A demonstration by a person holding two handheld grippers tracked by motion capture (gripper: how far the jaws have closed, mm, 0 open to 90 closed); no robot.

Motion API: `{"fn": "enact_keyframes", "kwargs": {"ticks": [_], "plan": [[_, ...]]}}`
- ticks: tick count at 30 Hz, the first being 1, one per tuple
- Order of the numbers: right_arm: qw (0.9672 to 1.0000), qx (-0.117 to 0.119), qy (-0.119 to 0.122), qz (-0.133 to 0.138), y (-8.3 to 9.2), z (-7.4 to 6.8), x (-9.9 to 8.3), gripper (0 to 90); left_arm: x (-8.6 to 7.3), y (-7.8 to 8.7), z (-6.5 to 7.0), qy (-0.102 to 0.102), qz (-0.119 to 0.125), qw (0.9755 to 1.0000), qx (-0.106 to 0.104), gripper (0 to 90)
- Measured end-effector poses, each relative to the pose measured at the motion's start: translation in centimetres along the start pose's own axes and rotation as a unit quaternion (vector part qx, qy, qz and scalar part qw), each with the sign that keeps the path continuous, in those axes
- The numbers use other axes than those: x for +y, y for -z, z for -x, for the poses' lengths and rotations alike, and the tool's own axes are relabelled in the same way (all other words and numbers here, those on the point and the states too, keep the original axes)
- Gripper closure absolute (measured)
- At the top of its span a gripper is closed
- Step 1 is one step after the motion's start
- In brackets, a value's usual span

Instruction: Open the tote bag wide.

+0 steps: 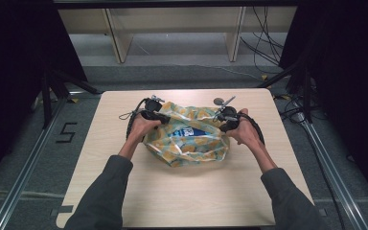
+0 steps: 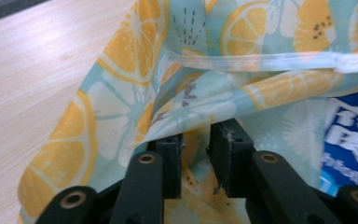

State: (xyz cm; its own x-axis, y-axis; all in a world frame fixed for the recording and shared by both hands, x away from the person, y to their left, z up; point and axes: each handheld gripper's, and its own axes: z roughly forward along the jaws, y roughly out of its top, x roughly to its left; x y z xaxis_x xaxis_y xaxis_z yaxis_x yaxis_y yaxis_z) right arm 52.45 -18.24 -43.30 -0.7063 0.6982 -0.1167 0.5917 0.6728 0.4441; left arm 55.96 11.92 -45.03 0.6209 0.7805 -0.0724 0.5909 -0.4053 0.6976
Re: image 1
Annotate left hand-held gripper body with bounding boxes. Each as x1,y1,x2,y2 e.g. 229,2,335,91
140,94,166,115

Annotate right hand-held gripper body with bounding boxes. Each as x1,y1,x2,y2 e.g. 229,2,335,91
215,95,240,125

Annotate orange print plastic bag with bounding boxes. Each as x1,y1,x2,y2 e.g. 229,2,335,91
141,101,231,169

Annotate person's right hand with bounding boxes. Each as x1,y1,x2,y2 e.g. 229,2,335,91
226,107,265,150

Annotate person's left hand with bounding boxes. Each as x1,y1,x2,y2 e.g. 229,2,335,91
126,112,163,147

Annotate blue packet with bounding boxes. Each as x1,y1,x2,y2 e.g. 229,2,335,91
169,126,207,139

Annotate light wooden shelf unit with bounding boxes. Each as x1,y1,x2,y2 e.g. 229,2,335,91
57,6,298,64

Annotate black metal stand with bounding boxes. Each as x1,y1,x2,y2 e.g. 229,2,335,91
256,53,314,125
40,68,101,129

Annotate dark curtain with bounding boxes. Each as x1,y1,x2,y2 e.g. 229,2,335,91
0,0,89,190
279,0,368,203

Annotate left hand-held gripper cable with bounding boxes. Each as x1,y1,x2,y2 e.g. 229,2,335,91
118,97,150,141

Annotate hand-held gripper cable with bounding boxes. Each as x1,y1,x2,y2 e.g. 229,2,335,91
118,97,150,141
241,112,266,146

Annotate right hand-held gripper cable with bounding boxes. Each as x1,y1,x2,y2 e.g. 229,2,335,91
241,112,266,146

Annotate thin white floor cable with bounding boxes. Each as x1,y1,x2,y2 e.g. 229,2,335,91
133,41,264,81

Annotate black cables on floor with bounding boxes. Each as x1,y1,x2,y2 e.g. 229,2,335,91
272,90,329,124

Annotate bundle of black cables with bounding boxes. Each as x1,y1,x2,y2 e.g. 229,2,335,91
240,6,286,75

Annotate aluminium floor rail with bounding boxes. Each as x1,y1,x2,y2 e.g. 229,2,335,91
294,111,368,230
0,95,69,230

